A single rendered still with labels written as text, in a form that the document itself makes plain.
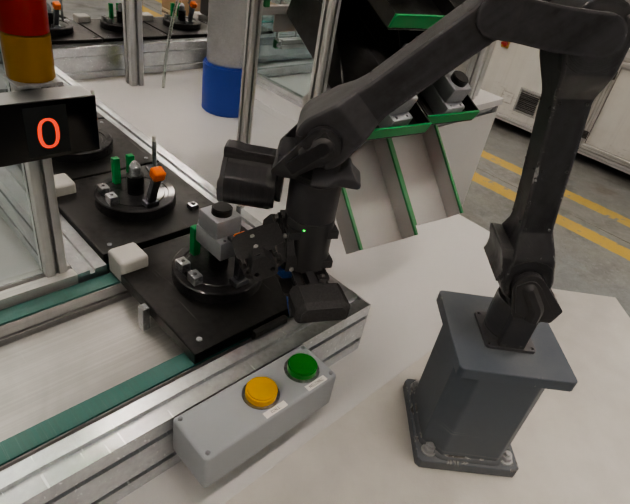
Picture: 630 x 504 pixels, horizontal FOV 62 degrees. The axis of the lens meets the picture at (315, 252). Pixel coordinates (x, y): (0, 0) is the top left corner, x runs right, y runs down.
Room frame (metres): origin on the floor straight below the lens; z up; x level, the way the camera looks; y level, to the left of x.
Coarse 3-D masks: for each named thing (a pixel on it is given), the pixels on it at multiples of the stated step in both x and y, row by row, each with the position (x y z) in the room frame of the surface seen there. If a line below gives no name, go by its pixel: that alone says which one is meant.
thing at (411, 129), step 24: (312, 0) 0.88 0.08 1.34; (360, 0) 0.99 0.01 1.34; (312, 24) 0.88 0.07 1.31; (360, 24) 0.98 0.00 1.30; (312, 48) 0.87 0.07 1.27; (336, 48) 0.82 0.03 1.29; (360, 48) 0.95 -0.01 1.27; (384, 48) 0.93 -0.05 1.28; (336, 72) 0.81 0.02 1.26; (360, 72) 0.89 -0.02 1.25
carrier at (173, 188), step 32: (128, 160) 0.83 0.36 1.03; (64, 192) 0.77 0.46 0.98; (96, 192) 0.77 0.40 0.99; (128, 192) 0.78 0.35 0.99; (160, 192) 0.81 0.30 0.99; (192, 192) 0.86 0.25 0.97; (96, 224) 0.70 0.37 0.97; (128, 224) 0.72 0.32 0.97; (160, 224) 0.74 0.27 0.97; (192, 224) 0.76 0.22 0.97
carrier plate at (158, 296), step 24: (168, 264) 0.63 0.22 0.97; (144, 288) 0.57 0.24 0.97; (168, 288) 0.58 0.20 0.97; (264, 288) 0.62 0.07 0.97; (168, 312) 0.53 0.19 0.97; (192, 312) 0.54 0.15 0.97; (216, 312) 0.55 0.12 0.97; (240, 312) 0.56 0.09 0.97; (264, 312) 0.57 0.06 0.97; (192, 336) 0.49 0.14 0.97; (216, 336) 0.50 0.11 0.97; (240, 336) 0.52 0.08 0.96; (192, 360) 0.47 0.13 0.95
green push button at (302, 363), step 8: (288, 360) 0.48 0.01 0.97; (296, 360) 0.49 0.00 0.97; (304, 360) 0.49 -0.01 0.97; (312, 360) 0.49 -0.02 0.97; (288, 368) 0.47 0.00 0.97; (296, 368) 0.47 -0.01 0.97; (304, 368) 0.47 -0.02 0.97; (312, 368) 0.48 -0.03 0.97; (296, 376) 0.46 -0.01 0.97; (304, 376) 0.46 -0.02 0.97; (312, 376) 0.47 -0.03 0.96
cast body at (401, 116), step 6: (414, 96) 0.79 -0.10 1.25; (408, 102) 0.78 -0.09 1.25; (414, 102) 0.79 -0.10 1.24; (402, 108) 0.78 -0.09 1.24; (408, 108) 0.79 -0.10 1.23; (390, 114) 0.77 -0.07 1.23; (396, 114) 0.78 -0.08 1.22; (402, 114) 0.79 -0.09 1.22; (408, 114) 0.80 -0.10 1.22; (384, 120) 0.78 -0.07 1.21; (390, 120) 0.77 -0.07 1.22; (396, 120) 0.77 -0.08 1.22; (402, 120) 0.78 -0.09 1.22; (408, 120) 0.79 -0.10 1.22; (384, 126) 0.78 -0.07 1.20; (390, 126) 0.77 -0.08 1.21
